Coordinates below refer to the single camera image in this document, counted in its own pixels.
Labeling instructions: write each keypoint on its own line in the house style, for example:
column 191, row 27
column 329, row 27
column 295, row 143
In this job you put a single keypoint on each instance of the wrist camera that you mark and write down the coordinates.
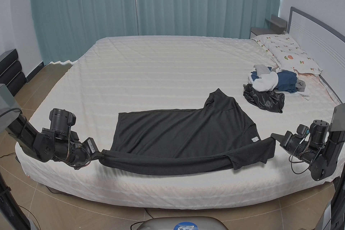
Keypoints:
column 287, row 138
column 92, row 146

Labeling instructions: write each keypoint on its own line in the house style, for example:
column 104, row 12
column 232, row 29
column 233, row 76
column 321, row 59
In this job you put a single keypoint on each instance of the bed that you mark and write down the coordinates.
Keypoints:
column 161, row 67

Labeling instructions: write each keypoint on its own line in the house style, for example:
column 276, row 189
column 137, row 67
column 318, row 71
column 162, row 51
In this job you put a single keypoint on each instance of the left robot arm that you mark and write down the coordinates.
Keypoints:
column 43, row 145

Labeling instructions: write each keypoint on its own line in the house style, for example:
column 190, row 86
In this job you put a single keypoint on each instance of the black chest of drawers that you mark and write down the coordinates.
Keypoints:
column 9, row 70

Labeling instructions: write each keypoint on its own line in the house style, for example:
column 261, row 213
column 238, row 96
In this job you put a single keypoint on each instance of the grey bedside table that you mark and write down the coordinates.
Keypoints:
column 269, row 26

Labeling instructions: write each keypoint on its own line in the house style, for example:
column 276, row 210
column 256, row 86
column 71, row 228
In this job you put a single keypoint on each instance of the white printed pillow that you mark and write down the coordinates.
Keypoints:
column 291, row 52

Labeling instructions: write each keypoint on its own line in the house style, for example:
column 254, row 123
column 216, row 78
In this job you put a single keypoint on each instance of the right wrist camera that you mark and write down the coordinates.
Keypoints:
column 287, row 138

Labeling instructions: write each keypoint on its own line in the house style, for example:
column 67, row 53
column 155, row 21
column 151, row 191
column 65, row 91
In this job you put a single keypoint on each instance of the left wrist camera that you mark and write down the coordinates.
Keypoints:
column 92, row 146

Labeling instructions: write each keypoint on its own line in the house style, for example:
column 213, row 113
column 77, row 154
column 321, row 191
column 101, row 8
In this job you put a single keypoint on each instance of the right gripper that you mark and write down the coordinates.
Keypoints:
column 292, row 149

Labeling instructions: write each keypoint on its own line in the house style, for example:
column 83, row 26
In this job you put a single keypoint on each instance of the black T-shirt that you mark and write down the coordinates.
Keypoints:
column 175, row 132

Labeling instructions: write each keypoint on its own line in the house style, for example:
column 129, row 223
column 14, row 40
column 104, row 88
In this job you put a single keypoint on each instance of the pile of clothes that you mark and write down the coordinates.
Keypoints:
column 269, row 80

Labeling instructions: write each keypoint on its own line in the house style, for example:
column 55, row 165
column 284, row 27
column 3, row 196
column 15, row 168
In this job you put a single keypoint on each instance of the black shiny garment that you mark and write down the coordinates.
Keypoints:
column 265, row 101

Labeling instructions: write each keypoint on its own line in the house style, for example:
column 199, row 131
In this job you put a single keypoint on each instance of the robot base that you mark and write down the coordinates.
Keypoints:
column 186, row 224

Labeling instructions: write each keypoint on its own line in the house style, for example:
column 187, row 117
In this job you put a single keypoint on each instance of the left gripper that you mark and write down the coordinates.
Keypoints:
column 85, row 159

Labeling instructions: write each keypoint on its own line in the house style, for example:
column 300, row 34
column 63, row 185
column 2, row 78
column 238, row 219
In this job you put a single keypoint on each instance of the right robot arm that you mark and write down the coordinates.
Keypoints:
column 326, row 153

